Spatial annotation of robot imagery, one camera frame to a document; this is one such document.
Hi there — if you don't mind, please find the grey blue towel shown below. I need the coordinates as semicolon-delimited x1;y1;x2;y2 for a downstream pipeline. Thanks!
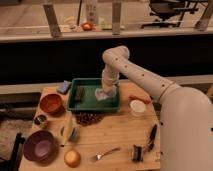
95;86;117;101

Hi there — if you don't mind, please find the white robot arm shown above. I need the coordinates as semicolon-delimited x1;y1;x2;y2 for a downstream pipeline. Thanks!
102;46;213;171

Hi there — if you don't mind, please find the dark block in tray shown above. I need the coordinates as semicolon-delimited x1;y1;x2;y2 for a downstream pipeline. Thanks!
75;86;84;101

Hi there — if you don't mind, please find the green plastic tray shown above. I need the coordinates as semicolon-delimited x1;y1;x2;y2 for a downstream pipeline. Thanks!
67;78;120;113

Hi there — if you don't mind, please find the white round lidded cup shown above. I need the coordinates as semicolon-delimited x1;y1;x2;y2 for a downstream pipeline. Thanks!
130;100;146;117

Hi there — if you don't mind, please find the bunch of dark grapes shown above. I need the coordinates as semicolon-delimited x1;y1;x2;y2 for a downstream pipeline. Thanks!
75;113;104;126

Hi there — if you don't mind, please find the blue sponge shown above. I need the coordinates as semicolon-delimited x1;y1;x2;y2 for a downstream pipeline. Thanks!
57;81;71;95

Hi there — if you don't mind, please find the orange carrot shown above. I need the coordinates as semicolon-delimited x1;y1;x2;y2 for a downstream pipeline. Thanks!
129;95;151;104

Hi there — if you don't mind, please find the yellow banana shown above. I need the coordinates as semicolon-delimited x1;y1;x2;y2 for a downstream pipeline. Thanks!
61;114;73;147

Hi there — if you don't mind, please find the orange bowl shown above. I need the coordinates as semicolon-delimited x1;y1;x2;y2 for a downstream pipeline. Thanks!
39;94;62;115

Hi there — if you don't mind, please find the red apple in background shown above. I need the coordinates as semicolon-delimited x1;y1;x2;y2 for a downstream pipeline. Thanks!
81;22;94;31

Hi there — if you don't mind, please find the metal spoon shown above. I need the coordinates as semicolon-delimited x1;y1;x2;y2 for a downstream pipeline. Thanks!
90;147;121;162

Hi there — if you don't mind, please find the black marker pen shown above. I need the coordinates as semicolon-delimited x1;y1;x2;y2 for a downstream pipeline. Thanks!
144;125;157;152

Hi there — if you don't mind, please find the small dark round tin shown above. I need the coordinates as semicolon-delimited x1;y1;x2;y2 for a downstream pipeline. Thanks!
34;114;47;126

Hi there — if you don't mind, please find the orange round fruit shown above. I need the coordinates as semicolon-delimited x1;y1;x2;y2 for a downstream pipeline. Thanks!
64;150;81;168

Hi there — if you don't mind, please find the purple bowl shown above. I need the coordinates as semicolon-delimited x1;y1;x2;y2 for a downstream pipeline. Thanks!
23;130;55;162

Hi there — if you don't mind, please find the black office chair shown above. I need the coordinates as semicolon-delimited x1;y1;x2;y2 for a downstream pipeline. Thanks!
141;0;198;28

